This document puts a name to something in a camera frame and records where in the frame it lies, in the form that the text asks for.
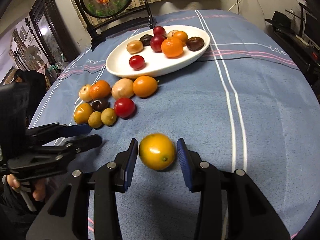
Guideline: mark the person's left hand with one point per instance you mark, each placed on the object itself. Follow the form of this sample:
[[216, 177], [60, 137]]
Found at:
[[38, 187]]

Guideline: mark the beige round fruit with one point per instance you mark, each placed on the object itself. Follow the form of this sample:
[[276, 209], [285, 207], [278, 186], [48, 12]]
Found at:
[[123, 88]]

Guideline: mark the standing fan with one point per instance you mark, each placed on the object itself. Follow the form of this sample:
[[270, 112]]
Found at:
[[32, 53]]

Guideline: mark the black hat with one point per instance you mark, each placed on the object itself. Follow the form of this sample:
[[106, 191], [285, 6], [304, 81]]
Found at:
[[279, 21]]

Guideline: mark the computer monitor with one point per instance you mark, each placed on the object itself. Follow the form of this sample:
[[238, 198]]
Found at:
[[311, 28]]

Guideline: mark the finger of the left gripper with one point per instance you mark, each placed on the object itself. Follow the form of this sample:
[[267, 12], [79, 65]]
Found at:
[[44, 134], [73, 147]]

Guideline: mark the dark framed mirror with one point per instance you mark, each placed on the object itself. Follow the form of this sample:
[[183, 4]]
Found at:
[[52, 32]]

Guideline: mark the large orange mandarin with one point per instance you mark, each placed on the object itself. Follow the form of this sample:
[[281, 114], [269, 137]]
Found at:
[[172, 47]]

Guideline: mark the pale spotted fruit on plate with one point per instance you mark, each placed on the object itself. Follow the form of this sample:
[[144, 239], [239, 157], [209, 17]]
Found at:
[[171, 34]]

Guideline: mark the tan fruit on plate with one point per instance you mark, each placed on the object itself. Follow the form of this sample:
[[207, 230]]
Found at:
[[134, 47]]

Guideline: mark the green yellow tomato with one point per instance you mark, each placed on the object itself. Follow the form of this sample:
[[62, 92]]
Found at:
[[157, 151]]

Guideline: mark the yellow orange tomato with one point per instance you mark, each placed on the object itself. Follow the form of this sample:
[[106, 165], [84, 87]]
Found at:
[[82, 113]]

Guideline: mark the red cherry tomato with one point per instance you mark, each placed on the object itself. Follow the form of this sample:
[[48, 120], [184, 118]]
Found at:
[[124, 107]]

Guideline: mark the round painted screen on stand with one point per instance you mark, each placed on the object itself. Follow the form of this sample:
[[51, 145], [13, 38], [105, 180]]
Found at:
[[118, 22]]

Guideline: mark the small yellow-green fruit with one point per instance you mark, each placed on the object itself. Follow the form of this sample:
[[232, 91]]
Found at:
[[94, 120], [108, 117]]

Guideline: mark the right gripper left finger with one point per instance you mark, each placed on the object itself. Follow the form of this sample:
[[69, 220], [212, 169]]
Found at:
[[125, 166]]

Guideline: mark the cream apple-shaped fruit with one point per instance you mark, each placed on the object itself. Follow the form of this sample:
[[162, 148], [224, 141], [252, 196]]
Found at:
[[84, 93]]

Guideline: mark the blue striped tablecloth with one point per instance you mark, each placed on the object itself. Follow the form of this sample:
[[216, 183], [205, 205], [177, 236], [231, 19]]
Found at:
[[244, 104]]

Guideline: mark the dark brown passion fruit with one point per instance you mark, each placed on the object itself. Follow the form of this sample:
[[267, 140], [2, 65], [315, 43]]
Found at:
[[194, 43]]

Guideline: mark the large orange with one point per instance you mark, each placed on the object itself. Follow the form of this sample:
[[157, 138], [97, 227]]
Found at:
[[182, 36]]

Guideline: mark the person in dark clothes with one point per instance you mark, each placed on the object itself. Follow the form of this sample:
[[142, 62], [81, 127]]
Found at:
[[38, 87]]

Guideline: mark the red plum on plate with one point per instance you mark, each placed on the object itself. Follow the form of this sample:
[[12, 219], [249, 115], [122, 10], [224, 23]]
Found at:
[[158, 30]]

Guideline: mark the dark plum on plate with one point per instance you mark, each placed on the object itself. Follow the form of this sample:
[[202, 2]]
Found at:
[[146, 39]]

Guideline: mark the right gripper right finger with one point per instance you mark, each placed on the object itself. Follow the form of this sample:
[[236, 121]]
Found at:
[[189, 163]]

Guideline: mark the orange round fruit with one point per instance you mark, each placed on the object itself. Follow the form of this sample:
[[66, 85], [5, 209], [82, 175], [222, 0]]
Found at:
[[144, 86]]

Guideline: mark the small orange mandarin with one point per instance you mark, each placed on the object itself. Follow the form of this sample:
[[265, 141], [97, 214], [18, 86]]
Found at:
[[100, 89]]

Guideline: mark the dark small plum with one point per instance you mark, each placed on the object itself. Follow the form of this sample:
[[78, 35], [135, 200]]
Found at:
[[100, 104]]

